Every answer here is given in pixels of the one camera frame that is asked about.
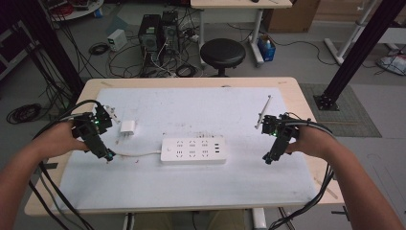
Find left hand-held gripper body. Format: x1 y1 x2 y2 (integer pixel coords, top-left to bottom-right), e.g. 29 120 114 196
72 103 117 163

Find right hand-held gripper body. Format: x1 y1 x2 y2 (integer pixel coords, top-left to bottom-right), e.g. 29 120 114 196
261 112 301 166

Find white charger adapter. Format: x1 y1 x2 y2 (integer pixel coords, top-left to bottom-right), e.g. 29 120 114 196
119 119 138 139

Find white power strip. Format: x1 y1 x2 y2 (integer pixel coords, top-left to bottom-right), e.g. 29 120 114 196
160 136 229 166

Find person's left hand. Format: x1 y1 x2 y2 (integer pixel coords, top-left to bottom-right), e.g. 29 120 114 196
44 122 89 156

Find person's right hand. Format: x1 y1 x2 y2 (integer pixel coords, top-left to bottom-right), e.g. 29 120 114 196
284 125 335 160

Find wooden table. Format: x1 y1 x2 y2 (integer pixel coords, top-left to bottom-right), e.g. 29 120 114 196
24 76 346 218

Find blue box with bottles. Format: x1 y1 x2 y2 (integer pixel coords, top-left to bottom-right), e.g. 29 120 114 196
257 34 277 62

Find white power supply box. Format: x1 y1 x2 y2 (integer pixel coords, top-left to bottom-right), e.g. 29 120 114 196
106 28 128 53

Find black round stool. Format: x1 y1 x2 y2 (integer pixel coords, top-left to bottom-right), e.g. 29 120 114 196
199 37 247 78

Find grey floor mat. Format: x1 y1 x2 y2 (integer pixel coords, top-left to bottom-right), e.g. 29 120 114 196
299 82 383 139

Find black computer tower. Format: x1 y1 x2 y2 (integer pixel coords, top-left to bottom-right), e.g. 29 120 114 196
137 13 163 63
161 10 180 56

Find white table leg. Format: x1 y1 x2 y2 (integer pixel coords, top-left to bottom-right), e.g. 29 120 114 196
251 207 268 230

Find cardboard box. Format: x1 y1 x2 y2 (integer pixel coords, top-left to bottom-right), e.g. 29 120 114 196
262 0 322 34

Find white table mat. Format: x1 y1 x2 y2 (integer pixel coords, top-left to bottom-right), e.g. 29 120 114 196
57 86 318 213

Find round white table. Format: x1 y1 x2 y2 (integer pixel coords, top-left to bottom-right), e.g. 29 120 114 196
40 0 105 22

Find white metal stand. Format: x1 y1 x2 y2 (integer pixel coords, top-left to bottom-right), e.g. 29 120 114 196
323 0 406 67

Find white desk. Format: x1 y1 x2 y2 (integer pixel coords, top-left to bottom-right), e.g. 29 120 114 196
190 0 294 67

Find dark shelf rack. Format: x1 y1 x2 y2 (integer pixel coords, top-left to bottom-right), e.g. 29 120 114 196
0 18 43 81

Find left gripper black cables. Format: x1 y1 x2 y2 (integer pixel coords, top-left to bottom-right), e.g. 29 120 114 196
27 99 102 230

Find gripper black cables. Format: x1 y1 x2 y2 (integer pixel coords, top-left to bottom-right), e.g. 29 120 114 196
27 99 102 230
268 111 336 230

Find white power strip cable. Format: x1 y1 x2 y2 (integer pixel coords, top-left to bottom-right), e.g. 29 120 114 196
114 149 163 158

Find coiled black cable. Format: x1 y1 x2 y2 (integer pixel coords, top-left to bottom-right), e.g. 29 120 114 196
6 103 43 126
174 63 196 78
88 41 110 57

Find right gripper black cables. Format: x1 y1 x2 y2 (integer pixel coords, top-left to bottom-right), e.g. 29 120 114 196
268 111 336 230

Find black metal post with base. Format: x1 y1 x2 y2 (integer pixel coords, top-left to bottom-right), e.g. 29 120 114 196
313 0 406 112

